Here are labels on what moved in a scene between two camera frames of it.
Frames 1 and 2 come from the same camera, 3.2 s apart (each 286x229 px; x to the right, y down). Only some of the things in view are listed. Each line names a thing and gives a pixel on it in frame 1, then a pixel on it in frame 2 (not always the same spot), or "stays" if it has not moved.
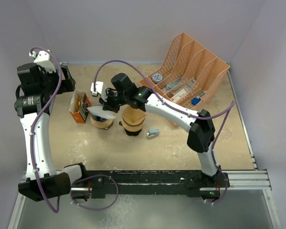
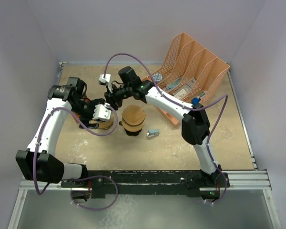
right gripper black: x=107 y=103 stays
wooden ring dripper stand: x=132 y=130 stays
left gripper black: x=67 y=84 to x=84 y=121
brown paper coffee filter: x=133 y=116 stays
